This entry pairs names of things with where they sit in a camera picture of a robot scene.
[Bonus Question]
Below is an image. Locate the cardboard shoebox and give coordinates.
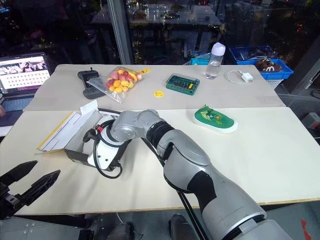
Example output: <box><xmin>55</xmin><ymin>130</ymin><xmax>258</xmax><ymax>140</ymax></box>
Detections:
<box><xmin>35</xmin><ymin>99</ymin><xmax>121</xmax><ymax>166</ymax></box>

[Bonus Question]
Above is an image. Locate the grey window frame post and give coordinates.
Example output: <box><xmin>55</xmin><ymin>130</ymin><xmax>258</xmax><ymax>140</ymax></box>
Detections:
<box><xmin>106</xmin><ymin>0</ymin><xmax>134</xmax><ymax>65</ymax></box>

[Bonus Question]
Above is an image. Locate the white plastic basket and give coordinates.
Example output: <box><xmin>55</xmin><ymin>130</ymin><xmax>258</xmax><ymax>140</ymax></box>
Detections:
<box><xmin>261</xmin><ymin>77</ymin><xmax>286</xmax><ymax>90</ymax></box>

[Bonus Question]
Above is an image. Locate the teal box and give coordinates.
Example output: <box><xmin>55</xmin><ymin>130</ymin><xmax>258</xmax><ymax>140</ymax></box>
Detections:
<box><xmin>189</xmin><ymin>53</ymin><xmax>214</xmax><ymax>67</ymax></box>

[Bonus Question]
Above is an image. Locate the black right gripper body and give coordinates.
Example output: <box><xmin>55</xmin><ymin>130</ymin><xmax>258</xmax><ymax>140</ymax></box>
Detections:
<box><xmin>83</xmin><ymin>126</ymin><xmax>101</xmax><ymax>144</ymax></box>

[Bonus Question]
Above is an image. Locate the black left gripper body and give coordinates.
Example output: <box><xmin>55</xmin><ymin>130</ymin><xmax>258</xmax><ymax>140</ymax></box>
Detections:
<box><xmin>0</xmin><ymin>183</ymin><xmax>25</xmax><ymax>221</ymax></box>

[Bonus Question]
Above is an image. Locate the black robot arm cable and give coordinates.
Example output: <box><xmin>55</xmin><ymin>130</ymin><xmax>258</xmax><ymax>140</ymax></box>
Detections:
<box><xmin>92</xmin><ymin>119</ymin><xmax>210</xmax><ymax>240</ymax></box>

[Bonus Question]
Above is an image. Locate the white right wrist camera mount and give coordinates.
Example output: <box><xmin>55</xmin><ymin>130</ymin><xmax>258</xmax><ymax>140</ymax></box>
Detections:
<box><xmin>87</xmin><ymin>124</ymin><xmax>127</xmax><ymax>172</ymax></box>

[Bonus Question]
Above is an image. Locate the grey and red device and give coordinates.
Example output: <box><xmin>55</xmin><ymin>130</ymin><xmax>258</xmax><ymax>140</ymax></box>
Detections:
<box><xmin>302</xmin><ymin>111</ymin><xmax>320</xmax><ymax>131</ymax></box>

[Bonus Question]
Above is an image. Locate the green screwdriver bit case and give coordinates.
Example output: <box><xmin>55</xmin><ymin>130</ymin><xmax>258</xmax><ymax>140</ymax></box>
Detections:
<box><xmin>164</xmin><ymin>72</ymin><xmax>201</xmax><ymax>97</ymax></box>

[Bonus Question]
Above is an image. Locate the clear bag of toy fruit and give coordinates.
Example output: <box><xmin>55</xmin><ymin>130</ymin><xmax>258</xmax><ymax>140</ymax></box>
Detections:
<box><xmin>86</xmin><ymin>65</ymin><xmax>151</xmax><ymax>105</ymax></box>

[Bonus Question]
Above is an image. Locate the white charger with cable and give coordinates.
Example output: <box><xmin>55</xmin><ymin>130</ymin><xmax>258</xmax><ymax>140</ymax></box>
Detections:
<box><xmin>223</xmin><ymin>69</ymin><xmax>254</xmax><ymax>85</ymax></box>

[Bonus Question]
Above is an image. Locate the green and white shoe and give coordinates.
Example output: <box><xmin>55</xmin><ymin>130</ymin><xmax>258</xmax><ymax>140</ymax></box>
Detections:
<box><xmin>192</xmin><ymin>104</ymin><xmax>239</xmax><ymax>135</ymax></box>

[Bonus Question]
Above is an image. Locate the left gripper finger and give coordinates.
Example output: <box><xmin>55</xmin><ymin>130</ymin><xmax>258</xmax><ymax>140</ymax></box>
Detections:
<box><xmin>0</xmin><ymin>160</ymin><xmax>39</xmax><ymax>187</ymax></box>
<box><xmin>21</xmin><ymin>169</ymin><xmax>62</xmax><ymax>207</ymax></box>

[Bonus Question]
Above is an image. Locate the clear water bottle white cap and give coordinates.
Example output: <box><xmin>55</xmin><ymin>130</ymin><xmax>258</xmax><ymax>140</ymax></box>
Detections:
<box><xmin>205</xmin><ymin>42</ymin><xmax>226</xmax><ymax>81</ymax></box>

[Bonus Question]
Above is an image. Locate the black game controller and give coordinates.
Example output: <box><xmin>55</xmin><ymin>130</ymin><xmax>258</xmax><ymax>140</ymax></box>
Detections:
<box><xmin>76</xmin><ymin>66</ymin><xmax>106</xmax><ymax>100</ymax></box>

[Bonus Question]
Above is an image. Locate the blue plastic bin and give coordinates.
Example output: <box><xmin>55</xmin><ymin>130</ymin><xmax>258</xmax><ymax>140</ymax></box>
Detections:
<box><xmin>228</xmin><ymin>44</ymin><xmax>295</xmax><ymax>81</ymax></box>

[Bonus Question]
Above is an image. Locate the brown plush toy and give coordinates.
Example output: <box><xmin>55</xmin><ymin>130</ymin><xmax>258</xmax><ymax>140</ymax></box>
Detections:
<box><xmin>255</xmin><ymin>58</ymin><xmax>284</xmax><ymax>74</ymax></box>

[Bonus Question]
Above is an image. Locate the dark rounded shape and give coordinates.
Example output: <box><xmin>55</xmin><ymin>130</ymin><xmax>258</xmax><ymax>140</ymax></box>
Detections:
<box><xmin>168</xmin><ymin>213</ymin><xmax>200</xmax><ymax>240</ymax></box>
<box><xmin>106</xmin><ymin>220</ymin><xmax>137</xmax><ymax>240</ymax></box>

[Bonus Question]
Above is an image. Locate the open laptop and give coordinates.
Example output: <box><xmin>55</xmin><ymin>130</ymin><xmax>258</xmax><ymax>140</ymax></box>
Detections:
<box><xmin>0</xmin><ymin>51</ymin><xmax>53</xmax><ymax>101</ymax></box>

